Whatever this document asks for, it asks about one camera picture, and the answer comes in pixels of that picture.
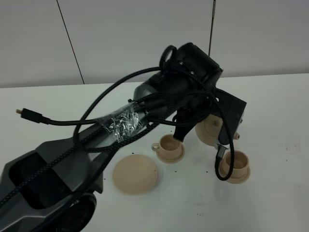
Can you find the beige teacup right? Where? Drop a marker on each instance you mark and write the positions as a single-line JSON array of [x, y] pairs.
[[241, 161]]

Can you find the beige teapot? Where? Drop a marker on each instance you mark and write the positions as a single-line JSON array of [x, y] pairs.
[[208, 130]]

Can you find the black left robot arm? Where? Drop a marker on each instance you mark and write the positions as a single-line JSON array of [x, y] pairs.
[[51, 189]]

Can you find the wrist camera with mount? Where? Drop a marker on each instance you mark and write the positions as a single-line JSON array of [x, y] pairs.
[[233, 110]]

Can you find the beige saucer left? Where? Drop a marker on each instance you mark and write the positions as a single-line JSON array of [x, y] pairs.
[[171, 156]]

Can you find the beige teapot saucer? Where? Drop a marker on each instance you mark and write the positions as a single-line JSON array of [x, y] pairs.
[[135, 175]]

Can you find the beige teacup left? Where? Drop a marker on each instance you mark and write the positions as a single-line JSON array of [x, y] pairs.
[[167, 142]]

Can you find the beige saucer right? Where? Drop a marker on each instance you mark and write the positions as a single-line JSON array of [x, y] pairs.
[[241, 177]]

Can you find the beige teacup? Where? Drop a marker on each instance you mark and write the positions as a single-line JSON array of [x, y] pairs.
[[241, 161], [167, 142]]

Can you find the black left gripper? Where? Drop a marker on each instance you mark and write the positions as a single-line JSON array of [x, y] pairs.
[[190, 112]]

